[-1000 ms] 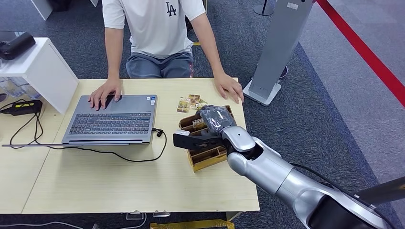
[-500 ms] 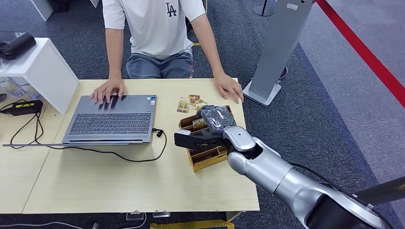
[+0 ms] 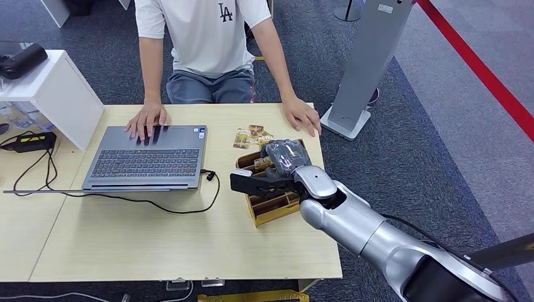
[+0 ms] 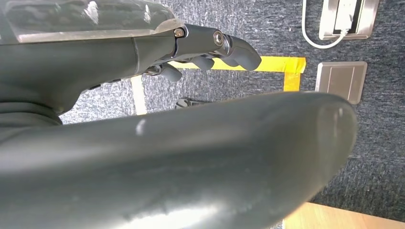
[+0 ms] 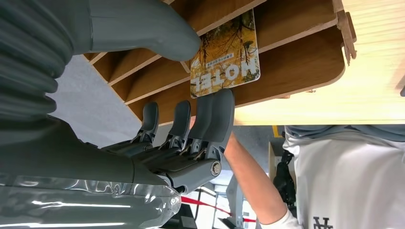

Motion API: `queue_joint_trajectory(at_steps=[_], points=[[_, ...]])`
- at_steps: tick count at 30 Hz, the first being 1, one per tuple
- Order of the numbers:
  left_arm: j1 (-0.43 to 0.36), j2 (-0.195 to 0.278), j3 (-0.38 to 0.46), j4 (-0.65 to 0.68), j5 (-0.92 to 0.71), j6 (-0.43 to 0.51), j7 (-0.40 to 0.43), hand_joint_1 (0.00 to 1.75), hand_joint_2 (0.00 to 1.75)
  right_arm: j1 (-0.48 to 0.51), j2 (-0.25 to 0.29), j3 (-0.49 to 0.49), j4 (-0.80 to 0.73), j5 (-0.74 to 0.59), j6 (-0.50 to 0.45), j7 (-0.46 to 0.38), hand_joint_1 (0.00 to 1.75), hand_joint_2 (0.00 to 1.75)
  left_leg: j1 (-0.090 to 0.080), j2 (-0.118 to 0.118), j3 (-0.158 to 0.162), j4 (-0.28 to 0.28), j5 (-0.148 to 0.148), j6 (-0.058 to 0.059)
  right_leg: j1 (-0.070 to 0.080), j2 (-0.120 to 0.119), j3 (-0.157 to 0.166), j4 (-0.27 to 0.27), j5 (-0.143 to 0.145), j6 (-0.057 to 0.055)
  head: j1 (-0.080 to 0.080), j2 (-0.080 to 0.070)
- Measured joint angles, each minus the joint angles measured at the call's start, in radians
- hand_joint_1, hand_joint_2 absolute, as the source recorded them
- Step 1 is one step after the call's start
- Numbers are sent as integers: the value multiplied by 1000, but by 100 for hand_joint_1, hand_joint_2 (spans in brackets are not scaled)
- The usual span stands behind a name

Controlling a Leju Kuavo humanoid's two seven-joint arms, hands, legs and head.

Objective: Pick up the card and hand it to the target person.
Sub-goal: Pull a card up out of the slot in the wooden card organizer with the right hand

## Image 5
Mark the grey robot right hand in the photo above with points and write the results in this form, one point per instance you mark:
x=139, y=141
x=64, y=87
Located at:
x=79, y=158

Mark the grey kiosk stand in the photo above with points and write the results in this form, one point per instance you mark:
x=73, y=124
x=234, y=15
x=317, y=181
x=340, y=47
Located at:
x=235, y=202

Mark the person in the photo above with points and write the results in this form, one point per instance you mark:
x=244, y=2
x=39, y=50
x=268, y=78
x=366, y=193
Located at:
x=348, y=173

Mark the wooden slotted card holder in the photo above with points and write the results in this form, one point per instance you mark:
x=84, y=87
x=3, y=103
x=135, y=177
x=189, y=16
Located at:
x=300, y=63

